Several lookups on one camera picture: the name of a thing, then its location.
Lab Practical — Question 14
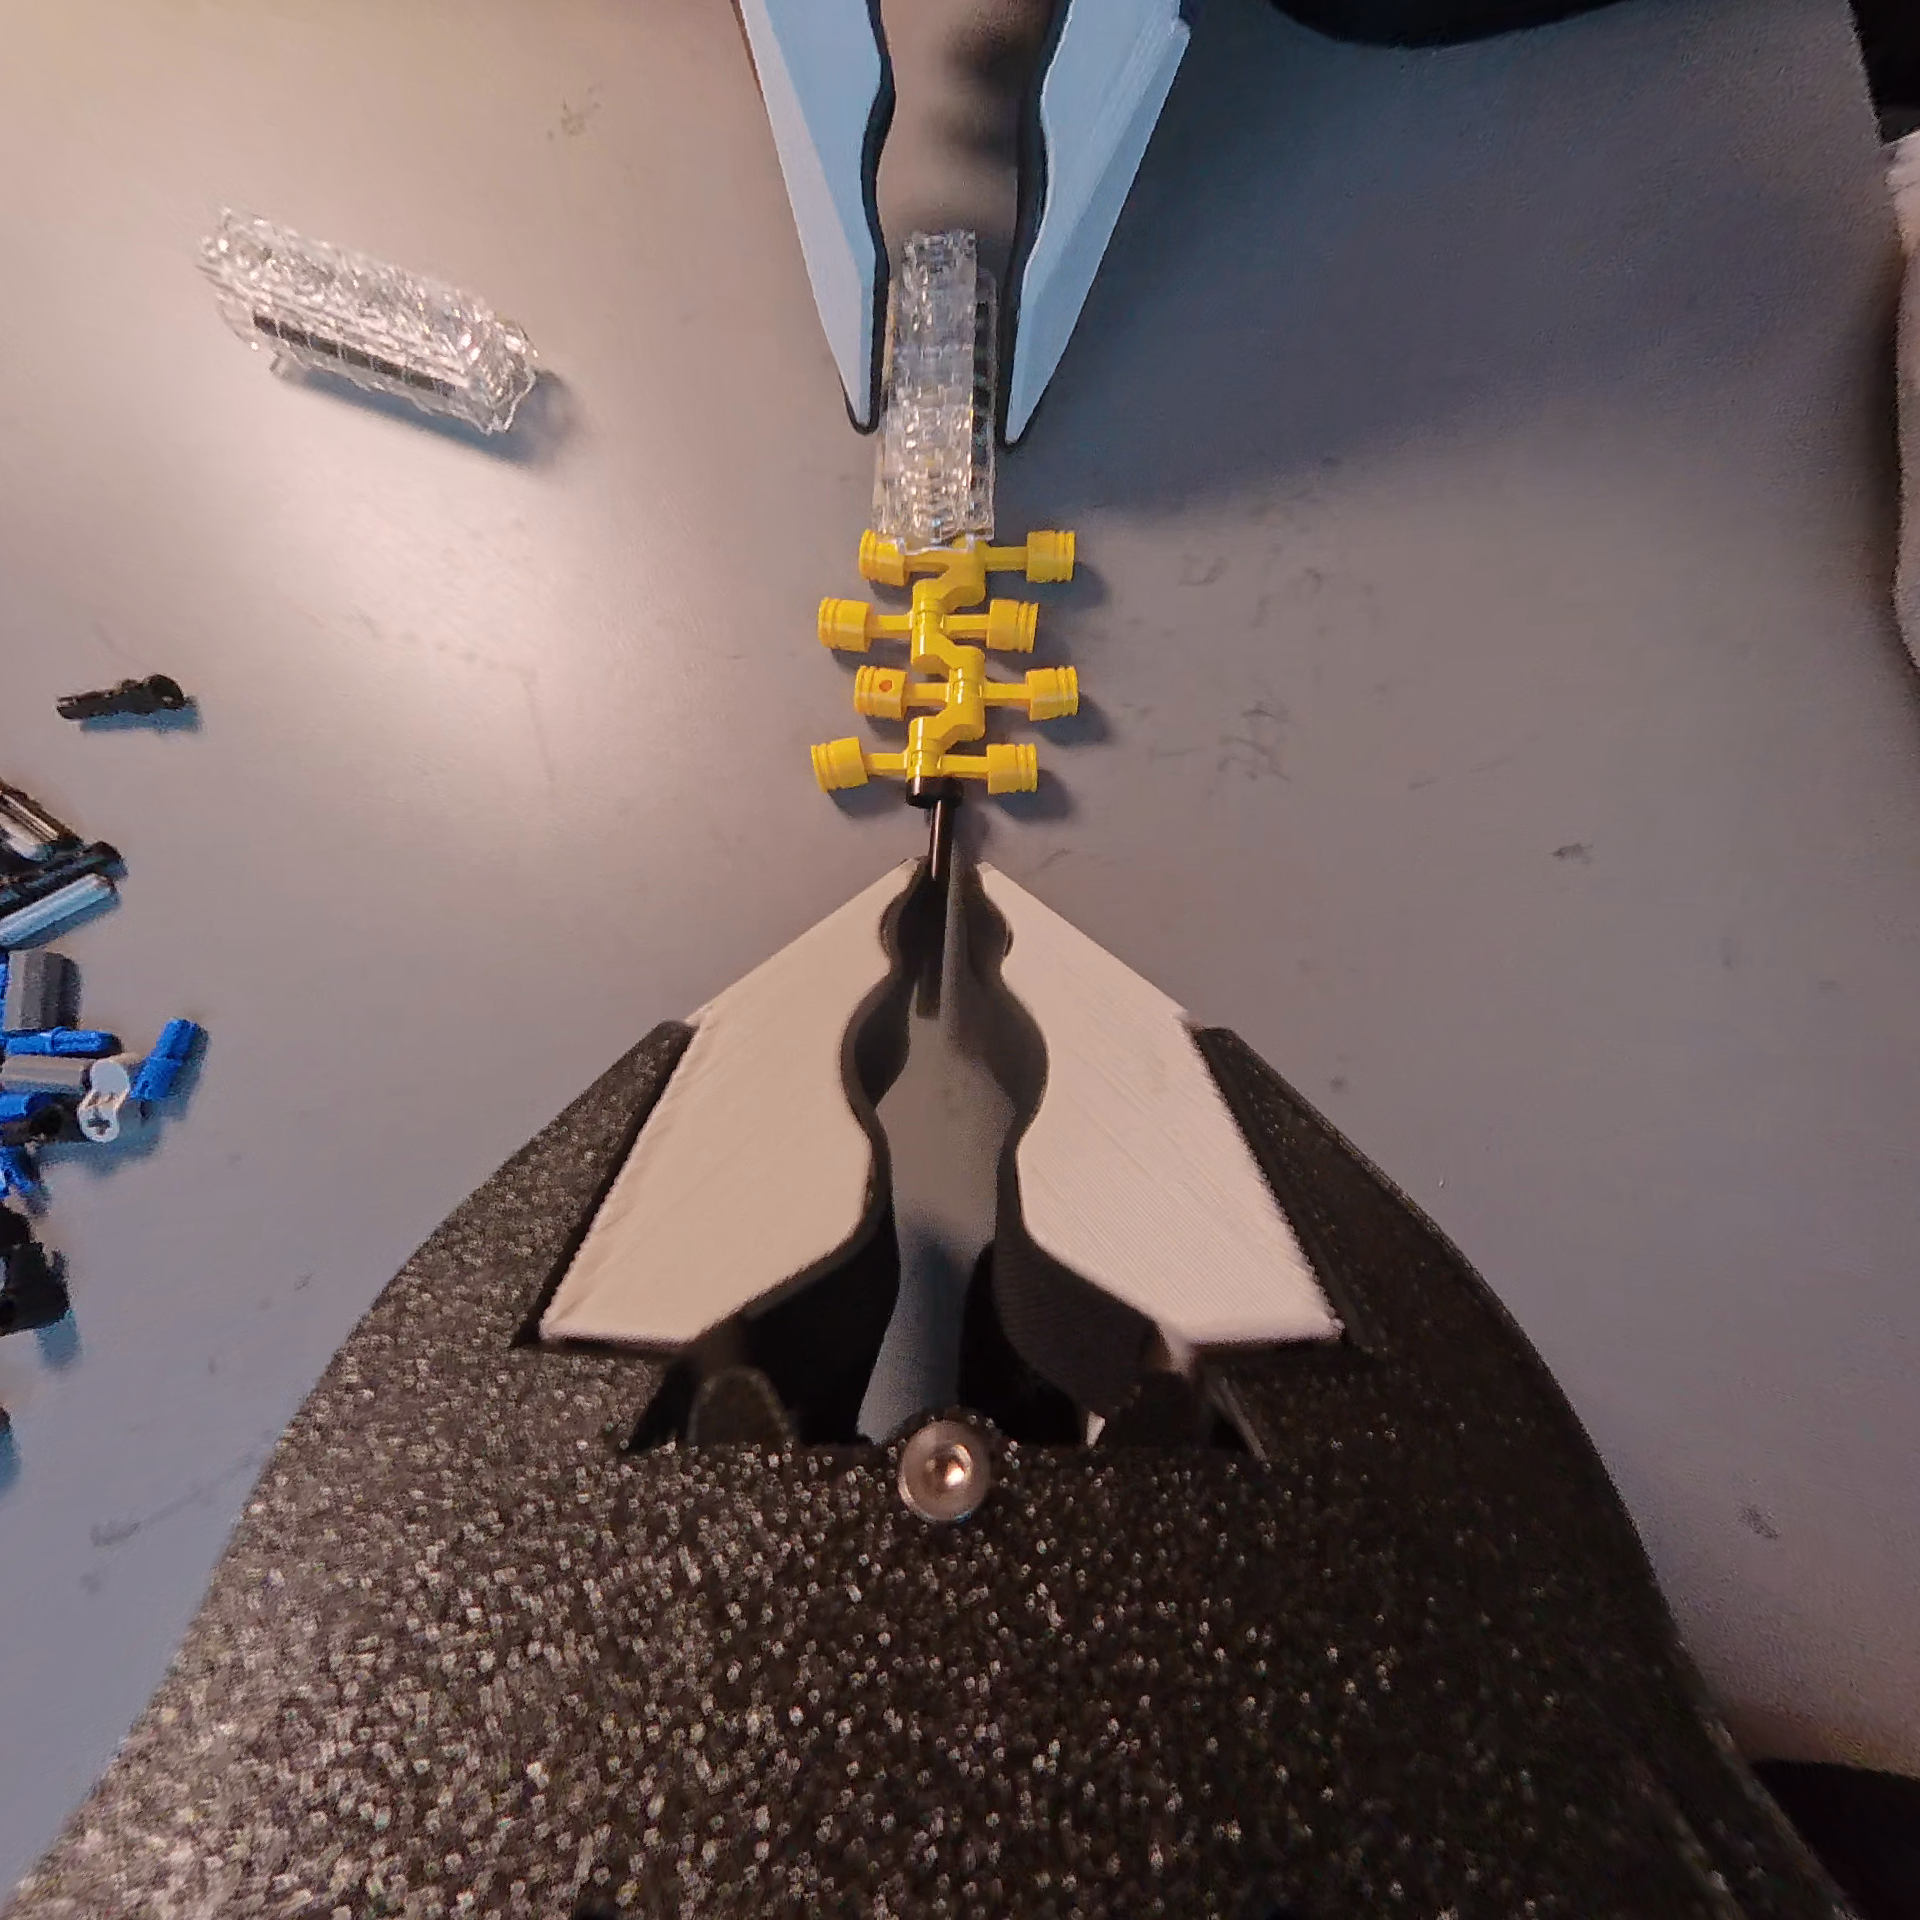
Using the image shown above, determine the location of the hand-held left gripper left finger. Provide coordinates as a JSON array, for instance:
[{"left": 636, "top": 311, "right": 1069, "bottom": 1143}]
[{"left": 536, "top": 858, "right": 923, "bottom": 1444}]

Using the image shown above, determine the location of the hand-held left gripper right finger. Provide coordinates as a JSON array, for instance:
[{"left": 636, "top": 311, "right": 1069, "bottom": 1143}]
[{"left": 973, "top": 867, "right": 1344, "bottom": 1427}]

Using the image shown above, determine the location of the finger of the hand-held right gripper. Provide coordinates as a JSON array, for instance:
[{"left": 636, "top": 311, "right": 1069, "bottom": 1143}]
[
  {"left": 730, "top": 0, "right": 902, "bottom": 442},
  {"left": 1000, "top": 0, "right": 1197, "bottom": 450}
]

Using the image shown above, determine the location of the clear plastic engine block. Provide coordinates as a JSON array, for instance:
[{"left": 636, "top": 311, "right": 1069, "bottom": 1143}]
[
  {"left": 869, "top": 229, "right": 1002, "bottom": 547},
  {"left": 198, "top": 207, "right": 539, "bottom": 439}
]

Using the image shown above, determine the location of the yellow piston crankshaft assembly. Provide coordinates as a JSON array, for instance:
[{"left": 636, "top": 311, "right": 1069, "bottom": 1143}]
[{"left": 810, "top": 525, "right": 1083, "bottom": 1023}]

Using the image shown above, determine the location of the pile of mixed coloured connectors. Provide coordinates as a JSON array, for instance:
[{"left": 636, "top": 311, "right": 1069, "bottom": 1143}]
[{"left": 0, "top": 770, "right": 204, "bottom": 1347}]

